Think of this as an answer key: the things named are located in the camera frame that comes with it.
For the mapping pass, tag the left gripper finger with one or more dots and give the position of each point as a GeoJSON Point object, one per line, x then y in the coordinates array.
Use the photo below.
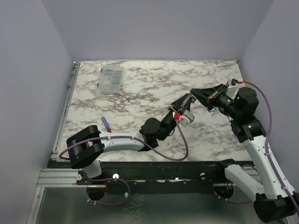
{"type": "Point", "coordinates": [187, 103]}
{"type": "Point", "coordinates": [176, 106]}

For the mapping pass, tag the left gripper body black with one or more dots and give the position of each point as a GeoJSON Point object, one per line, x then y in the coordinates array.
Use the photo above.
{"type": "Point", "coordinates": [168, 123]}

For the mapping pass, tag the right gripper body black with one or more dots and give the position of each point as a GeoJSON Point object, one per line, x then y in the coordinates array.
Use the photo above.
{"type": "Point", "coordinates": [212, 97]}

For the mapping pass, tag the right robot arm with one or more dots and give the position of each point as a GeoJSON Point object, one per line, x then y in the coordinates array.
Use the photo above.
{"type": "Point", "coordinates": [274, 198]}

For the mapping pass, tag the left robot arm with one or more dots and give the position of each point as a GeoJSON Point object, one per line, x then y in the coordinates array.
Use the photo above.
{"type": "Point", "coordinates": [84, 147]}

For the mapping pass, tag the blue red screwdriver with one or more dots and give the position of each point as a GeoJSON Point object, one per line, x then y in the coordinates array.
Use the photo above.
{"type": "Point", "coordinates": [106, 124]}

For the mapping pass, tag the clear plastic organizer box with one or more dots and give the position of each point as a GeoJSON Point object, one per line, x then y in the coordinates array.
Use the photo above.
{"type": "Point", "coordinates": [110, 79]}

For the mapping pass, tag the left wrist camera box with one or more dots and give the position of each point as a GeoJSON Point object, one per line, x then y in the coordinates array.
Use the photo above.
{"type": "Point", "coordinates": [184, 119]}

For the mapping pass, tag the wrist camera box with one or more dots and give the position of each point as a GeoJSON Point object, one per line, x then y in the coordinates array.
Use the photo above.
{"type": "Point", "coordinates": [184, 119]}
{"type": "Point", "coordinates": [232, 87]}

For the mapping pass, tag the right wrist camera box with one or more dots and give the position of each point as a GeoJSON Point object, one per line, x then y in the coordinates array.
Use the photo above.
{"type": "Point", "coordinates": [232, 87]}

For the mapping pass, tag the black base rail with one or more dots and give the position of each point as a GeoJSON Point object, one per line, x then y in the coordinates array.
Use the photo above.
{"type": "Point", "coordinates": [143, 178]}

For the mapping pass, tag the aluminium side rail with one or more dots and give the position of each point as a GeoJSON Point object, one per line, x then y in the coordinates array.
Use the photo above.
{"type": "Point", "coordinates": [71, 84]}

